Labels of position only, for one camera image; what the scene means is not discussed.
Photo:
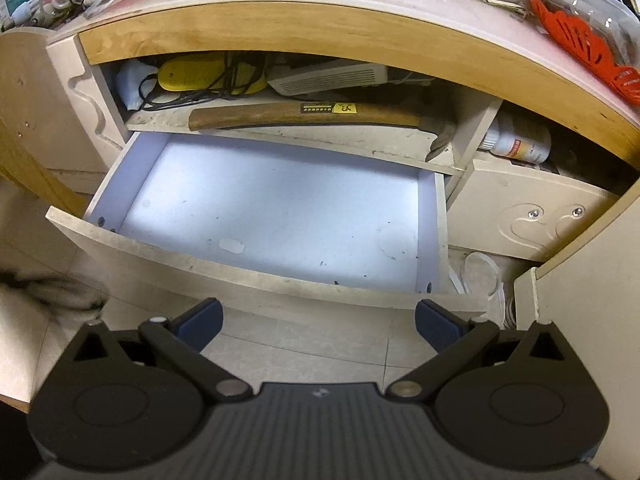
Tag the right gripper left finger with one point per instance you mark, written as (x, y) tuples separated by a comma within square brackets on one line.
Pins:
[(178, 344)]

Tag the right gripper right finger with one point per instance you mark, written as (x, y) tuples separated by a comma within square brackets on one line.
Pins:
[(459, 345)]

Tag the white wooden drawer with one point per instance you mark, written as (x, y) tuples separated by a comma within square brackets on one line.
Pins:
[(234, 218)]

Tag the right white drawer front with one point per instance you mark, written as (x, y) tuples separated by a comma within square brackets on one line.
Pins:
[(520, 212)]

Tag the white bottle on shelf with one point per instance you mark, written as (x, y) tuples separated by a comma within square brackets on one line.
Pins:
[(518, 138)]

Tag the yellow plastic device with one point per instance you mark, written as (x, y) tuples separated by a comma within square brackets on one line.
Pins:
[(237, 73)]

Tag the orange plastic basket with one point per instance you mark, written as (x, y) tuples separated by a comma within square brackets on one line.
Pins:
[(577, 38)]

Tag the wooden handle hammer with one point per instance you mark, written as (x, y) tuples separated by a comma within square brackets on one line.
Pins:
[(407, 114)]

